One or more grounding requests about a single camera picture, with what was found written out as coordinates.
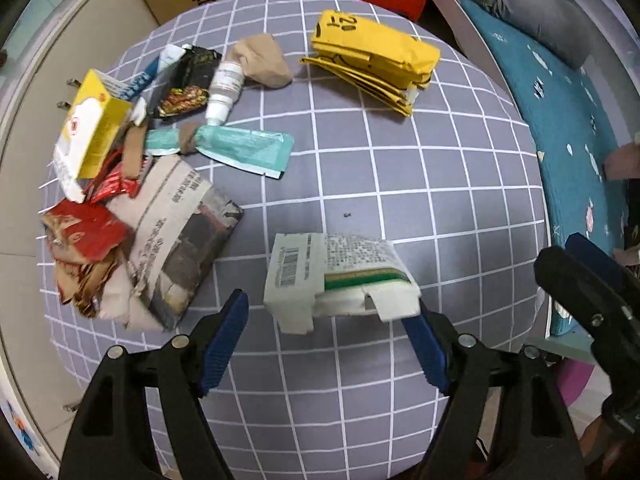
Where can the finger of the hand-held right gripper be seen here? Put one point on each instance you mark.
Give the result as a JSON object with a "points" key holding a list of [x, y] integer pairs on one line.
{"points": [[580, 285], [592, 252]]}

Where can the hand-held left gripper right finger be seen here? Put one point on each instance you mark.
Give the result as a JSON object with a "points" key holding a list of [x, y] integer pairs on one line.
{"points": [[425, 350]]}

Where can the red and brown crumpled wrapper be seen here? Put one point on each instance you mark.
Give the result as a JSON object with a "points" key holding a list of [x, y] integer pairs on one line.
{"points": [[85, 235]]}

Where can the black snack packet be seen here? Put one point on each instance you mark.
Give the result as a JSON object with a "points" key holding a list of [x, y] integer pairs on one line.
{"points": [[187, 80]]}

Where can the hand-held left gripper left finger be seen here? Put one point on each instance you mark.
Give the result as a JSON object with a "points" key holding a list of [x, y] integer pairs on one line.
{"points": [[225, 345]]}

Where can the large newspaper-print bag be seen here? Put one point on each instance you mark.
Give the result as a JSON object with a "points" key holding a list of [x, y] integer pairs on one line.
{"points": [[170, 240]]}

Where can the beige folded sock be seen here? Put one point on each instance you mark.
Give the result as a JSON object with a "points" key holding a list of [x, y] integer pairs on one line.
{"points": [[262, 62]]}

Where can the yellow and white carton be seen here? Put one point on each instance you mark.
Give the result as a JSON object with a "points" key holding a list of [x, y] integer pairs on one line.
{"points": [[95, 130]]}

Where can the red snack wrapper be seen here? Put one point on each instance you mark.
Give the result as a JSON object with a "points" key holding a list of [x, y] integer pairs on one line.
{"points": [[112, 185]]}

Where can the blue and white packet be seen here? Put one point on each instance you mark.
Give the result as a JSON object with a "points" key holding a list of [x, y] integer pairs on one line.
{"points": [[150, 72]]}

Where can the grey pillow on bed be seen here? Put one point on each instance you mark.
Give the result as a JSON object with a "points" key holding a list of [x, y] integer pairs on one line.
{"points": [[530, 5]]}

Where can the white plastic bottle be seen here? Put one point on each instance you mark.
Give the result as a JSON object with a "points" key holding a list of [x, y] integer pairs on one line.
{"points": [[225, 87]]}

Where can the white and green medicine box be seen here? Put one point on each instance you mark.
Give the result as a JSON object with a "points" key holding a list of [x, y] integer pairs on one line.
{"points": [[300, 280]]}

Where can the grey checked tablecloth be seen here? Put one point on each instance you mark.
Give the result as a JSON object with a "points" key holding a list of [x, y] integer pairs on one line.
{"points": [[350, 160]]}

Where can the teal foil pouch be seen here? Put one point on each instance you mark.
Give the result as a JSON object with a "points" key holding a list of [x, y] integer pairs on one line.
{"points": [[240, 147]]}

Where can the yellow plastic bag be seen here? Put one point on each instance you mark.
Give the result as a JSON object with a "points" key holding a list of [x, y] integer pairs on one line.
{"points": [[370, 50]]}

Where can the pink object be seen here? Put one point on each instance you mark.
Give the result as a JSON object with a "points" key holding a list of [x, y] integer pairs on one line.
{"points": [[575, 385]]}

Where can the teal fish print bedsheet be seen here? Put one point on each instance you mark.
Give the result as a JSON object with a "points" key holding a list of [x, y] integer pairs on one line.
{"points": [[560, 125]]}

